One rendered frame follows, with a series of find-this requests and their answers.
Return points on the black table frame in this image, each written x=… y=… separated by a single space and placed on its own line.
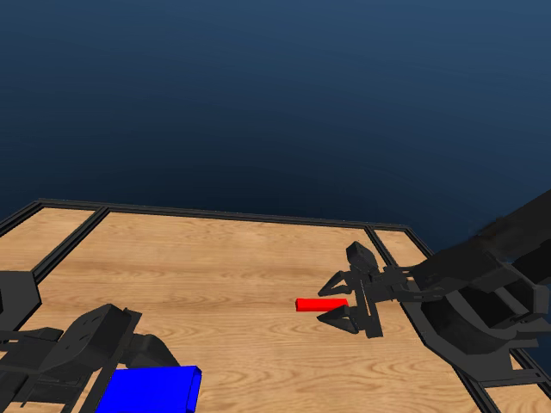
x=215 y=213

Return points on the thin red peg bar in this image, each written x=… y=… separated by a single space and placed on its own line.
x=320 y=304

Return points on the blue hollow socket block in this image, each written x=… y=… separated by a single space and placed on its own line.
x=150 y=389

